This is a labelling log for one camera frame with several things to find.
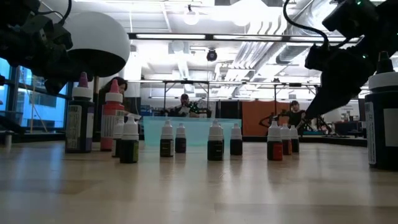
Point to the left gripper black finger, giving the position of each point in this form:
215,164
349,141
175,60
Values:
77,74

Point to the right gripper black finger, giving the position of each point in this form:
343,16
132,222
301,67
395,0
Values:
339,99
323,87

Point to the large pink-capped colouring bottle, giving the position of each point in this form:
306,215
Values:
112,109

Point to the large purple-capped colouring bottle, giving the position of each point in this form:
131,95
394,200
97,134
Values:
88,124

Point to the large black-capped colouring bottle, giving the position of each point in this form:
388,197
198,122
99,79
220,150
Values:
379,130

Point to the small red colouring bottle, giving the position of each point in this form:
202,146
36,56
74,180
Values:
275,152

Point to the small green colouring bottle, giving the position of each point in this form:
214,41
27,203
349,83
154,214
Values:
129,149

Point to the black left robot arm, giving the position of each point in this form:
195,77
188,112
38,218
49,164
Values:
9,9

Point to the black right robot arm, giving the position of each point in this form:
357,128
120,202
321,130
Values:
351,18

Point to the person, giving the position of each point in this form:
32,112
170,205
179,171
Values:
295,116
123,84
185,99

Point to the large window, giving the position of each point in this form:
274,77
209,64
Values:
40,105

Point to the white globe lamp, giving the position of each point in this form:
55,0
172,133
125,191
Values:
99,34

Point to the orange partition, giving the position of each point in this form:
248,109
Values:
253,121

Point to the small white cylinder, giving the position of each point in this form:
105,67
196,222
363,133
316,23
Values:
8,140

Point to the round ceiling lamp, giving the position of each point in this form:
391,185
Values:
191,17

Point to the silver ventilation duct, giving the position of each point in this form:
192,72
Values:
311,15

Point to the black dome camera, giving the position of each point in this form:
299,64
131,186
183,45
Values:
212,56

